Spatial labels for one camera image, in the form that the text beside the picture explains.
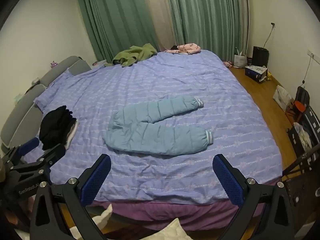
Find light blue puffer jacket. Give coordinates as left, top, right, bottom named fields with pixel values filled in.
left=104, top=95, right=213, bottom=155

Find dark blue box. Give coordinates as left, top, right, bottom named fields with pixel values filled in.
left=245, top=65, right=267, bottom=82

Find grey padded headboard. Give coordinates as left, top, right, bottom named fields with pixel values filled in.
left=0, top=56, right=92, bottom=155

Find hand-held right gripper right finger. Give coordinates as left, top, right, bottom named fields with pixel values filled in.
left=212, top=154, right=294, bottom=240

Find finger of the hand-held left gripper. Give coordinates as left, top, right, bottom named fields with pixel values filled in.
left=11, top=144, right=66, bottom=180
left=5, top=137, right=40, bottom=165

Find black tripod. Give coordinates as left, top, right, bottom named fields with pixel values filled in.
left=281, top=144, right=320, bottom=182

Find black folded clothes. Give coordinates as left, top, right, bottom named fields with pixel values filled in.
left=39, top=105, right=77, bottom=152

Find wall switch with cable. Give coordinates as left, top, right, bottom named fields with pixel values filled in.
left=302, top=51, right=320, bottom=84

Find green curtain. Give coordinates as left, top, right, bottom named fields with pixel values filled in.
left=75, top=0, right=160, bottom=64
left=165, top=0, right=250, bottom=61

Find white folded garment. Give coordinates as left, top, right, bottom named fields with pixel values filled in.
left=64, top=119, right=80, bottom=149

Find white plastic bag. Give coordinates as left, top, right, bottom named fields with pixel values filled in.
left=272, top=85, right=293, bottom=112

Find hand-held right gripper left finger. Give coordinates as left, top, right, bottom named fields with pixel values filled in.
left=29, top=154, right=112, bottom=240

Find lilac striped pillow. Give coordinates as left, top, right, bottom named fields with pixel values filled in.
left=34, top=70, right=75, bottom=111

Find pink patterned garment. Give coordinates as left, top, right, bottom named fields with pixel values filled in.
left=164, top=44, right=202, bottom=55

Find white paper bag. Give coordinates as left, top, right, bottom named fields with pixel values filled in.
left=234, top=47, right=248, bottom=68

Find white crumpled cloth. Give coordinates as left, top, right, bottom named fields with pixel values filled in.
left=92, top=204, right=114, bottom=228

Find lilac striped bed blanket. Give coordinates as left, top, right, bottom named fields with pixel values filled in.
left=24, top=49, right=284, bottom=205

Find wall socket with cable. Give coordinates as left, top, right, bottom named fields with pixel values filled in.
left=264, top=22, right=276, bottom=48

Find olive green garment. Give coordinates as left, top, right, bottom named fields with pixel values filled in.
left=104, top=43, right=158, bottom=67

